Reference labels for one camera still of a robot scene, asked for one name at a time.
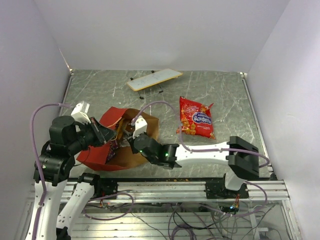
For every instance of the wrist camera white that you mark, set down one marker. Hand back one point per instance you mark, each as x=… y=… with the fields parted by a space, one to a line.
x=79 y=112
x=140 y=126

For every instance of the red candy bag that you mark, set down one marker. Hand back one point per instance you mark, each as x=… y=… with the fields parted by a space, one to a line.
x=196 y=118

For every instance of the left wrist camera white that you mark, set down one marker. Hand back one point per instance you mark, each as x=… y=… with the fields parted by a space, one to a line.
x=79 y=112

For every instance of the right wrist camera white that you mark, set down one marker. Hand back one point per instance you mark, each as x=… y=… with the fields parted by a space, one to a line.
x=140 y=126

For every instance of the small whiteboard on stand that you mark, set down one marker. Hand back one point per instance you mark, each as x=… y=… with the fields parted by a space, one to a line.
x=153 y=79

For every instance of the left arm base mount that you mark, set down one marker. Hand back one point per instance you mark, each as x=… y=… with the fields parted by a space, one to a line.
x=105 y=187

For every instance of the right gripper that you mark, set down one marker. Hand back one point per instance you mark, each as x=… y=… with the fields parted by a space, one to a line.
x=131 y=139

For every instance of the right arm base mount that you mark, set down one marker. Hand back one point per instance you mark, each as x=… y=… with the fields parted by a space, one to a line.
x=217 y=190

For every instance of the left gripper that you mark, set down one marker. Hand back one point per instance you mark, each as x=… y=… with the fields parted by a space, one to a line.
x=102 y=134

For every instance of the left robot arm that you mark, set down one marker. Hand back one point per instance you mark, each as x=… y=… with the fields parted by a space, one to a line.
x=68 y=137

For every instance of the red and brown paper bag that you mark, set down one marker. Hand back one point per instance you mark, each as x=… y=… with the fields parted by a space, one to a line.
x=117 y=119

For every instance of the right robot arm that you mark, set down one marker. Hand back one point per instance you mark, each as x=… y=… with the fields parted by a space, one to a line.
x=239 y=155

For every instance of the aluminium rail frame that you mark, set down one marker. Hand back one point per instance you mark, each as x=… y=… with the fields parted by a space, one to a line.
x=178 y=209

